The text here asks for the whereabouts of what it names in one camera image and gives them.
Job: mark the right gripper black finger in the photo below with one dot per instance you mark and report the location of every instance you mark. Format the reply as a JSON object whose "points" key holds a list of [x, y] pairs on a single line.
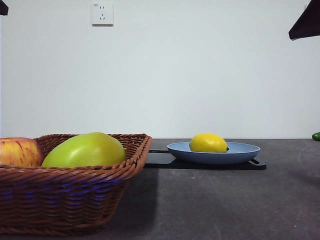
{"points": [[308, 23]]}

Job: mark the brown wicker basket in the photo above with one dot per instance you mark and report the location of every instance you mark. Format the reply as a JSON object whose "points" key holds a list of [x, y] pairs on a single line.
{"points": [[62, 200]]}

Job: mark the small green vegetable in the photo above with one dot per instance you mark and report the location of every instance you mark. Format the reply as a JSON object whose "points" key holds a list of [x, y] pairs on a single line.
{"points": [[317, 136]]}

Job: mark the yellow lemon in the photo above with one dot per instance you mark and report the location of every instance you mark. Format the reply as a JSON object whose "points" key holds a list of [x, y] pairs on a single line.
{"points": [[207, 143]]}

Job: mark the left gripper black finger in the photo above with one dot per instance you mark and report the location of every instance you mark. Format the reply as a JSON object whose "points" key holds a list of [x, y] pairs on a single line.
{"points": [[3, 7]]}

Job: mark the green mango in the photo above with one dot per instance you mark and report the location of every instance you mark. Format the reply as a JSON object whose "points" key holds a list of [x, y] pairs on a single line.
{"points": [[85, 152]]}

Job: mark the blue round plate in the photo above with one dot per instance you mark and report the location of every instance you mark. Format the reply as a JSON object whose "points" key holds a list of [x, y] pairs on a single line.
{"points": [[212, 157]]}

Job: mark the white wall socket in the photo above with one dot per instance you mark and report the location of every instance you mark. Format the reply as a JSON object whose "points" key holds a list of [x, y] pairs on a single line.
{"points": [[102, 14]]}

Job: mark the red yellow apple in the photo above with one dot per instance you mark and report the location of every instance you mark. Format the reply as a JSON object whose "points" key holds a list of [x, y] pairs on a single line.
{"points": [[17, 152]]}

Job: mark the black flat tray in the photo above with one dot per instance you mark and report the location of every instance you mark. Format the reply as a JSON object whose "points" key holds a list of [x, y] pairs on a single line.
{"points": [[160, 161]]}

